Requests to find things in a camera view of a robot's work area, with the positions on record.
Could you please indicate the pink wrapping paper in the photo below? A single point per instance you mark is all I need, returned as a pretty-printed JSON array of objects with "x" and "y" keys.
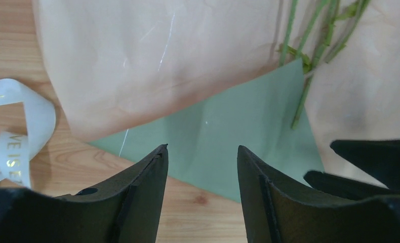
[{"x": 115, "y": 65}]

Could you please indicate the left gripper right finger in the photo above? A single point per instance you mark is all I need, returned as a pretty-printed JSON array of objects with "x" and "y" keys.
[{"x": 277, "y": 208}]

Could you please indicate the green wrapping paper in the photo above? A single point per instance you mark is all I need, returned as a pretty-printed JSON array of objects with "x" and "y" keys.
[{"x": 203, "y": 139}]

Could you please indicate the cream printed ribbon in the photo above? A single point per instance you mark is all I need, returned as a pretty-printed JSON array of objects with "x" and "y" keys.
[{"x": 16, "y": 150}]

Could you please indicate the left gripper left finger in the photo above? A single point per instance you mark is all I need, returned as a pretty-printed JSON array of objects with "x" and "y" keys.
[{"x": 123, "y": 208}]

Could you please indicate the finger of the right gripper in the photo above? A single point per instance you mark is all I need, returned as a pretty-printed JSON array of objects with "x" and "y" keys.
[
  {"x": 344, "y": 187},
  {"x": 378, "y": 158}
]

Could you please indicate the pink and white flower bunch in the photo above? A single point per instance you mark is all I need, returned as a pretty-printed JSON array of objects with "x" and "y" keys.
[{"x": 317, "y": 43}]

